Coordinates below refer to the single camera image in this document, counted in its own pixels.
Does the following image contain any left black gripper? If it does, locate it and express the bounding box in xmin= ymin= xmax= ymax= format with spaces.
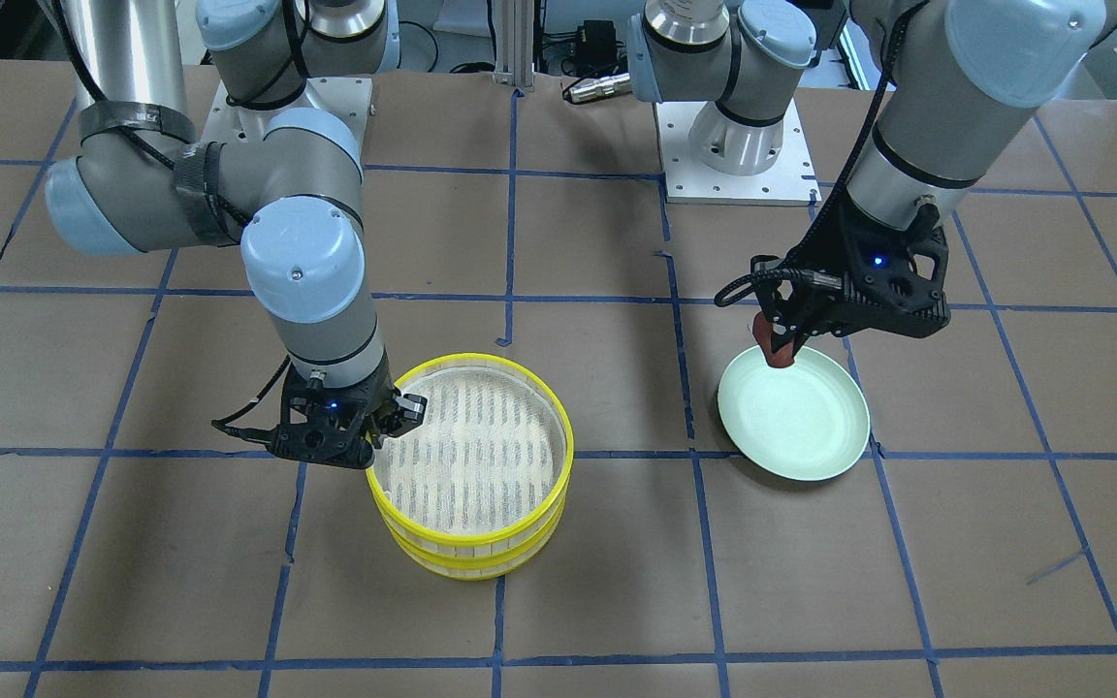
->
xmin=750 ymin=193 xmax=949 ymax=361

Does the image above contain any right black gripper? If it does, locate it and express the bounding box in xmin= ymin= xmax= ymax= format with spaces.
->
xmin=268 ymin=358 xmax=429 ymax=471

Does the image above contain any brown steamed bun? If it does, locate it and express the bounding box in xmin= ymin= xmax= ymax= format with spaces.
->
xmin=750 ymin=312 xmax=795 ymax=369

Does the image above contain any yellow steamer layer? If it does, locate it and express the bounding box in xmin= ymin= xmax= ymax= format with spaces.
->
xmin=386 ymin=496 xmax=566 ymax=582
xmin=367 ymin=353 xmax=575 ymax=547

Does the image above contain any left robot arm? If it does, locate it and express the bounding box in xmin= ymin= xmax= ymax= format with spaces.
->
xmin=626 ymin=1 xmax=1117 ymax=369

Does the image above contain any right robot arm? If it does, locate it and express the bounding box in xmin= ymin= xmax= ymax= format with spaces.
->
xmin=45 ymin=1 xmax=426 ymax=469

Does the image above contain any light green plate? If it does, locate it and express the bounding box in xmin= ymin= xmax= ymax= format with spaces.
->
xmin=717 ymin=346 xmax=872 ymax=482

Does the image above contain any silver cylindrical connector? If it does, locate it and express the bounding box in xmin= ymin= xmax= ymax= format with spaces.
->
xmin=561 ymin=74 xmax=632 ymax=105

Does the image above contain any black power adapter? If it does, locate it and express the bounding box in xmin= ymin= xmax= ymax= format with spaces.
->
xmin=571 ymin=19 xmax=620 ymax=77

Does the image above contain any aluminium frame post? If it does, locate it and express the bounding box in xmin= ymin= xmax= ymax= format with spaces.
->
xmin=488 ymin=1 xmax=540 ymax=93

